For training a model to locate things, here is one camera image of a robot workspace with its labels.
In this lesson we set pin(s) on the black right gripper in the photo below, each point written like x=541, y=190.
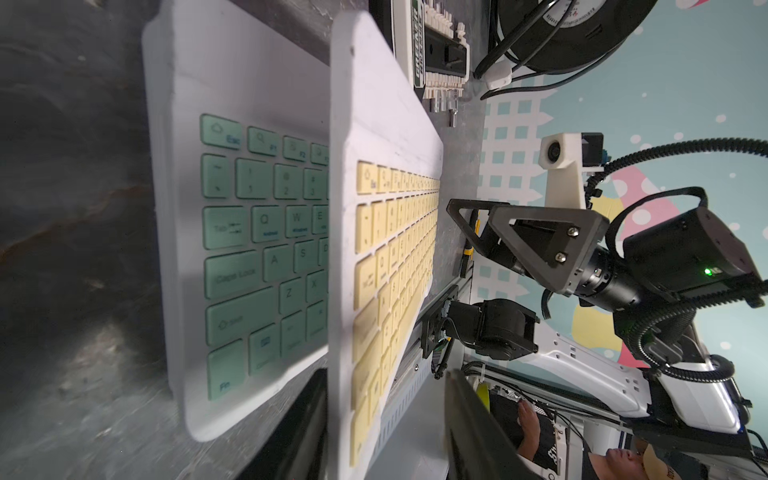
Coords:
x=653, y=282

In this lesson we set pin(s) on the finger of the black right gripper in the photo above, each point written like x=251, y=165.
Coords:
x=488, y=244

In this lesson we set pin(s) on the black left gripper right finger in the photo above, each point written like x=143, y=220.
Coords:
x=476, y=446

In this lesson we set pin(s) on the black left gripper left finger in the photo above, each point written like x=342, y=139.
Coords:
x=297, y=448

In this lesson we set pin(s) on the yellow key white keyboard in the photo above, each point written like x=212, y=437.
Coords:
x=385, y=168

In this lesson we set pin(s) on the green key keyboard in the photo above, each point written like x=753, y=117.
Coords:
x=239, y=130

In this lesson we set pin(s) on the black cable reel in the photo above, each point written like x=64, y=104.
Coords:
x=552, y=43

